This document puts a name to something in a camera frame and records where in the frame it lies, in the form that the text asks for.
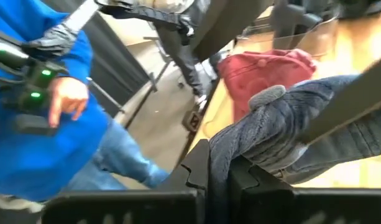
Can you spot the person's hand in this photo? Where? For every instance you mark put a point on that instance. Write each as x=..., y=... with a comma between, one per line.
x=67, y=95

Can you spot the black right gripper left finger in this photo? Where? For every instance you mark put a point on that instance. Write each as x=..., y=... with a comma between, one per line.
x=153, y=205

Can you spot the person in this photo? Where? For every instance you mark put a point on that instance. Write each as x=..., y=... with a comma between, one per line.
x=22, y=168

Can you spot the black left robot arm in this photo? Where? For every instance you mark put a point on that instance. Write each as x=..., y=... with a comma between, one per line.
x=227, y=21

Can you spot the faded blue cap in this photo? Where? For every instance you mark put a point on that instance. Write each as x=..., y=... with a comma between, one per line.
x=271, y=130

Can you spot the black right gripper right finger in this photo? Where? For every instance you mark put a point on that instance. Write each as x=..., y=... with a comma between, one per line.
x=271, y=205

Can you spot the black device green lights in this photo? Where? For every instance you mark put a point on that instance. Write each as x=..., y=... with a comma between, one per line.
x=34, y=84

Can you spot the maroon cap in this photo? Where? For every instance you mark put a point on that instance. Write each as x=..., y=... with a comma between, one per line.
x=255, y=74

